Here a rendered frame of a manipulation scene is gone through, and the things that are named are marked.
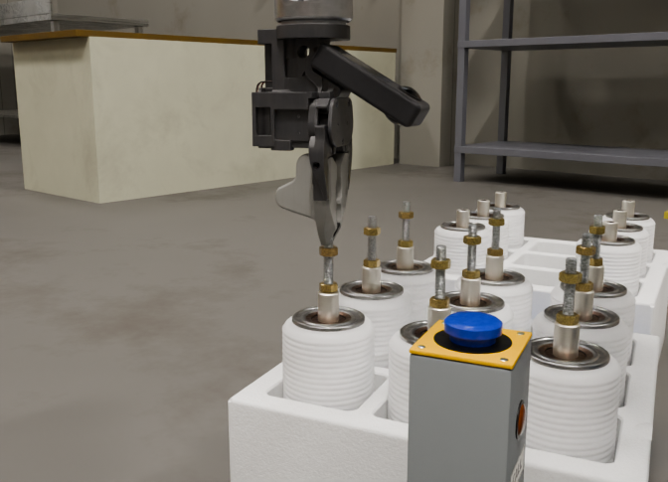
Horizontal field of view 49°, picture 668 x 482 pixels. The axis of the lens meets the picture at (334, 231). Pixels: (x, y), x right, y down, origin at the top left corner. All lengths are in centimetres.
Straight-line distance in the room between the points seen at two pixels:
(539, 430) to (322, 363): 21
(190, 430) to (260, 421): 37
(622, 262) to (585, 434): 54
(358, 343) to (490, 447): 26
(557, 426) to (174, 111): 289
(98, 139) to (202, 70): 62
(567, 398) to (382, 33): 446
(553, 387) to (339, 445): 20
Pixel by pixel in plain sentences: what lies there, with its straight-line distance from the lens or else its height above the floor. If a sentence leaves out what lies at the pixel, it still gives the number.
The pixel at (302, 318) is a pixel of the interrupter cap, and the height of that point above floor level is 25.
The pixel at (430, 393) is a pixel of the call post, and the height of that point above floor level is 29.
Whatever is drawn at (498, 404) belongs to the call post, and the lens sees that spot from 50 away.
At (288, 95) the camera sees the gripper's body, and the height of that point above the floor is 48.
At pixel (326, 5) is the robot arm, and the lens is 70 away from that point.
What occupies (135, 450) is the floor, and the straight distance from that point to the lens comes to 107.
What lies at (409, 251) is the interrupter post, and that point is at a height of 28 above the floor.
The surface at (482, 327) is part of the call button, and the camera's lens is 50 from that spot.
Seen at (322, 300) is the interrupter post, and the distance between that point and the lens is 74.
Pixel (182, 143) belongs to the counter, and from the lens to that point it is 343.
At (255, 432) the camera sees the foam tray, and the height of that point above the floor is 15.
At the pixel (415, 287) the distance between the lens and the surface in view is 93.
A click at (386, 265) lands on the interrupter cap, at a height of 25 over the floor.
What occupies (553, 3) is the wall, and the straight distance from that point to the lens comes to 440.
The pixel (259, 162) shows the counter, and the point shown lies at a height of 10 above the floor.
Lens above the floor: 49
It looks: 11 degrees down
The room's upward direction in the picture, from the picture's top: straight up
